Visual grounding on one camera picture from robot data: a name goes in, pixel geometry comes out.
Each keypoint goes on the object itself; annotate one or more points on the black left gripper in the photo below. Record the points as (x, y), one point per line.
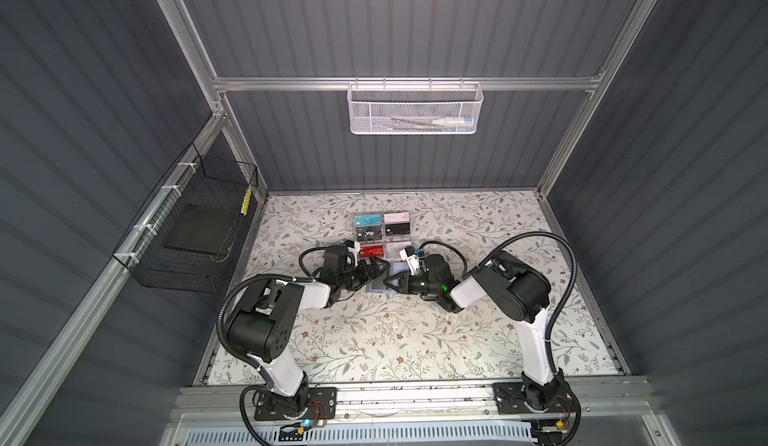
(372, 266)

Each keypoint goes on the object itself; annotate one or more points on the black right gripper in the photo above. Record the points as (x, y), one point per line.
(405, 283)

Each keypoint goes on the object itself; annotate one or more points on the blue leather card wallet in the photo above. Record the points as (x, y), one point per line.
(388, 281)

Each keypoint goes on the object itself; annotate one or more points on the clear acrylic card display stand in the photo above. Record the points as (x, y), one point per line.
(386, 238)

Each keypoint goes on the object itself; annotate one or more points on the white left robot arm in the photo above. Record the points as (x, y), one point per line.
(255, 322)

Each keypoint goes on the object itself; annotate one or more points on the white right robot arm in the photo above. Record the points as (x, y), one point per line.
(516, 288)

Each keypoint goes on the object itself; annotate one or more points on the red VIP card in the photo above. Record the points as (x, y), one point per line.
(372, 250)

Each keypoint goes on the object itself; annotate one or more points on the white diamond VIP card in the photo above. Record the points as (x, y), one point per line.
(393, 249)

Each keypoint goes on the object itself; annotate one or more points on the black silver VIP card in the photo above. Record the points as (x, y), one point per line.
(369, 233)

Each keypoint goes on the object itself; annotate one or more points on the black gold-line VIP card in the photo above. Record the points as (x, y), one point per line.
(398, 229)

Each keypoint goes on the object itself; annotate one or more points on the teal VIP card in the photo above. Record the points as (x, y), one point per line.
(370, 219)

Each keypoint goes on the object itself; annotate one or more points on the pink VIP card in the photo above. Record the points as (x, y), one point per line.
(396, 217)

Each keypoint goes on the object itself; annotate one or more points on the yellow marker pen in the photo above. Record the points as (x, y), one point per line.
(246, 201)

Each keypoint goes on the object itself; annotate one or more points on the pens in white basket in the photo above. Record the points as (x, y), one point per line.
(446, 124)

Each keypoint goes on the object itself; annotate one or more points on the black pad in basket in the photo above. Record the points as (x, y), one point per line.
(201, 229)

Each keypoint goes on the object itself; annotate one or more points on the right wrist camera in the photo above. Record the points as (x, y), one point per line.
(412, 256)

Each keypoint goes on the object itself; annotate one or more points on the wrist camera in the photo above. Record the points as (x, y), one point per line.
(412, 256)
(353, 247)

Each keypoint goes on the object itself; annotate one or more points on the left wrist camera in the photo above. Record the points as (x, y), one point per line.
(353, 247)

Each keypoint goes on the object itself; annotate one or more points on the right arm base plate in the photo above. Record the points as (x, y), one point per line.
(524, 397)

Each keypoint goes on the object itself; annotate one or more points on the white wire mesh basket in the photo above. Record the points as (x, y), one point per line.
(370, 105)

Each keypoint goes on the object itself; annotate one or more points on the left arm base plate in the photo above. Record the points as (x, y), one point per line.
(309, 403)

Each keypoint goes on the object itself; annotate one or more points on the black wire wall basket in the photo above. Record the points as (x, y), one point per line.
(204, 180)

